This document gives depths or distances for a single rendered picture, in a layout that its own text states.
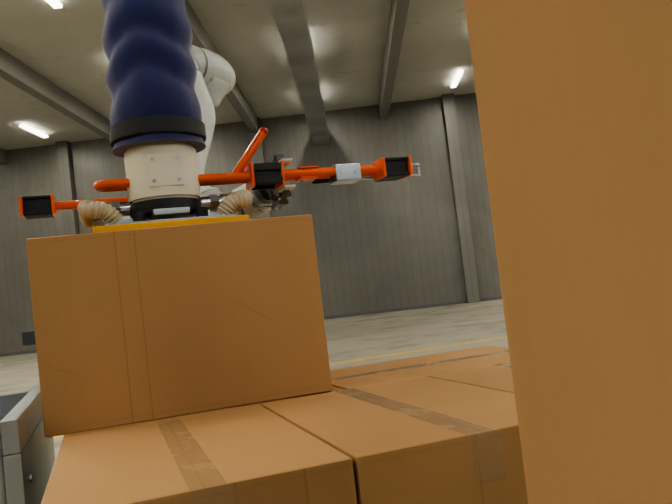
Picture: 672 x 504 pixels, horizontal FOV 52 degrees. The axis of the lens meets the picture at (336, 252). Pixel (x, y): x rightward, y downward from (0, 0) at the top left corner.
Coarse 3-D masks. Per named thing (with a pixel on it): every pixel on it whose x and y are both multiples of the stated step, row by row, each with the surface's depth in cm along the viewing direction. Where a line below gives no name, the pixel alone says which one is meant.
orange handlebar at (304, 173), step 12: (300, 168) 176; (312, 168) 177; (324, 168) 178; (360, 168) 181; (372, 168) 182; (108, 180) 161; (120, 180) 162; (204, 180) 168; (216, 180) 169; (228, 180) 170; (240, 180) 171; (288, 180) 180; (300, 180) 178; (312, 180) 179; (60, 204) 183; (72, 204) 184
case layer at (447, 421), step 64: (384, 384) 157; (448, 384) 146; (512, 384) 137; (64, 448) 124; (128, 448) 118; (192, 448) 112; (256, 448) 106; (320, 448) 101; (384, 448) 97; (448, 448) 98; (512, 448) 101
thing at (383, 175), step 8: (384, 160) 182; (392, 160) 184; (400, 160) 185; (408, 160) 184; (384, 168) 182; (392, 168) 184; (400, 168) 184; (408, 168) 185; (376, 176) 186; (384, 176) 182; (392, 176) 184; (400, 176) 185
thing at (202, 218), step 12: (132, 216) 156; (144, 216) 156; (204, 216) 157; (216, 216) 158; (228, 216) 157; (240, 216) 158; (96, 228) 148; (108, 228) 149; (120, 228) 150; (132, 228) 150
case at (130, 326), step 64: (64, 256) 142; (128, 256) 145; (192, 256) 149; (256, 256) 153; (64, 320) 141; (128, 320) 144; (192, 320) 148; (256, 320) 152; (320, 320) 156; (64, 384) 140; (128, 384) 143; (192, 384) 147; (256, 384) 151; (320, 384) 155
